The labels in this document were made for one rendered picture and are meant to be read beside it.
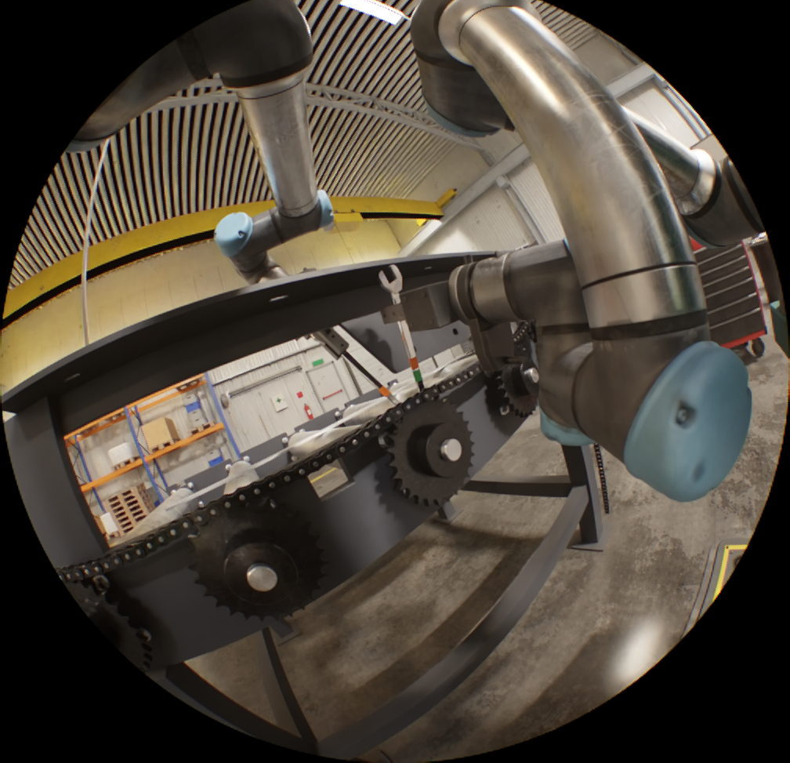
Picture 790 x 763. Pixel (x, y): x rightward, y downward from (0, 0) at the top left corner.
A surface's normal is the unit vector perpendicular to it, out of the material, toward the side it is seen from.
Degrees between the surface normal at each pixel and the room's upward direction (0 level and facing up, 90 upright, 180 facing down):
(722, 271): 90
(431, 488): 90
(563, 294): 79
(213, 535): 90
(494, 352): 105
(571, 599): 0
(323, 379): 90
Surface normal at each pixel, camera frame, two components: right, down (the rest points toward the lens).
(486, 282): -0.79, 0.04
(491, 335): 0.62, 0.00
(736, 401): -0.21, 0.10
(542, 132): -0.95, 0.22
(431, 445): 0.53, -0.24
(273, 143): 0.01, 1.00
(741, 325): -0.74, 0.34
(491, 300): -0.65, 0.54
